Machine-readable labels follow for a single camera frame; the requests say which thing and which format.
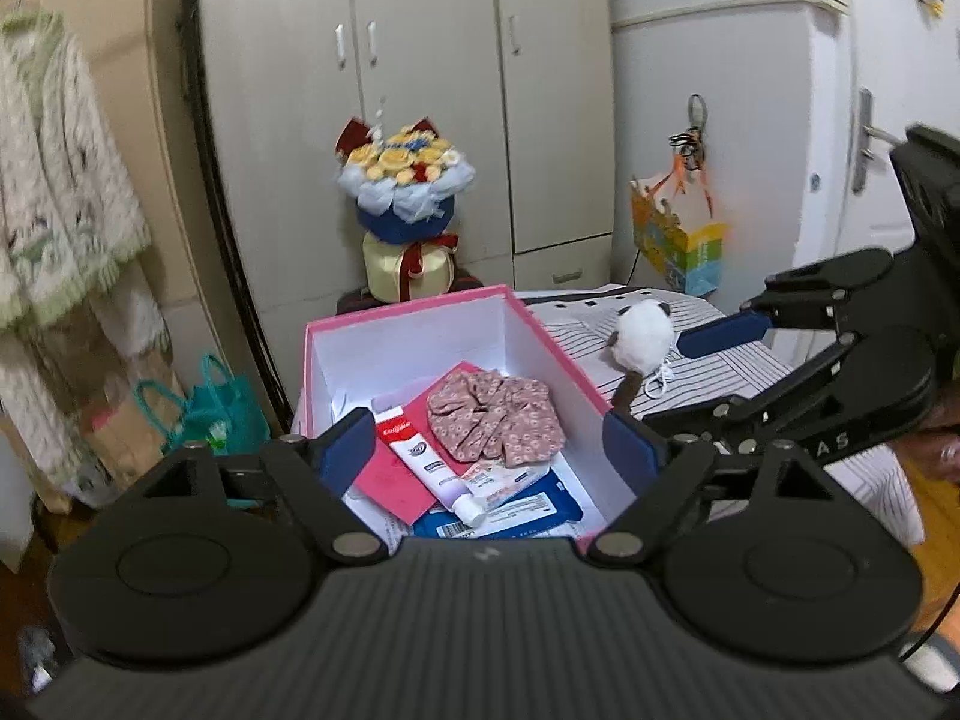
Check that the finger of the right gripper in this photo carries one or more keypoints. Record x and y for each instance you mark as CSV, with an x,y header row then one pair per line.
x,y
804,408
811,297

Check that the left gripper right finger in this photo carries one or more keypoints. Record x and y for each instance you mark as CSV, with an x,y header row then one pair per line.
x,y
665,475

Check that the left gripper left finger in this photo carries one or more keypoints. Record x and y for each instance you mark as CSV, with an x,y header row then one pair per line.
x,y
312,476

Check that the blue wet wipes pack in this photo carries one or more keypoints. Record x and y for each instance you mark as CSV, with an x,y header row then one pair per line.
x,y
538,509

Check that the white plush cat keychain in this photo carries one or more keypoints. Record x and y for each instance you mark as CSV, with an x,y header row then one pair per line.
x,y
639,345

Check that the white toothpaste tube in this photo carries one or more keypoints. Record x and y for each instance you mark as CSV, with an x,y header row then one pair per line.
x,y
395,428

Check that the pink floral scrunchie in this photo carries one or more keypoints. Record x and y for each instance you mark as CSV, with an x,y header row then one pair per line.
x,y
483,415

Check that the teal woven bag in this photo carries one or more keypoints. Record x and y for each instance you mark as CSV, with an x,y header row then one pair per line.
x,y
222,412

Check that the colourful paper gift bag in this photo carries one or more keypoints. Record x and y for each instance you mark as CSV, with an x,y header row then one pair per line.
x,y
677,228

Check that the pink cardboard box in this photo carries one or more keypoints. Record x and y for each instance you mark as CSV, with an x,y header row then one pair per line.
x,y
394,356

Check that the brown paper bag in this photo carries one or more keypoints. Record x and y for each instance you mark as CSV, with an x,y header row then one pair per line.
x,y
126,443

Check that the white door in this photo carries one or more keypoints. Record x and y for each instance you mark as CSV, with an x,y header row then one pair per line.
x,y
906,53

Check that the yellow flower bouquet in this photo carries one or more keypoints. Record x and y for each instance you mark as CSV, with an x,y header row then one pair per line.
x,y
404,187

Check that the cream knitted cardigan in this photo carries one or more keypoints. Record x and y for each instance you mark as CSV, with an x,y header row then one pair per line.
x,y
73,228

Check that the beige wardrobe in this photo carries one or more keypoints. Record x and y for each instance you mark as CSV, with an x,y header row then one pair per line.
x,y
523,87

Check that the metal door handle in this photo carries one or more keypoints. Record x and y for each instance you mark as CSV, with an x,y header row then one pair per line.
x,y
865,134

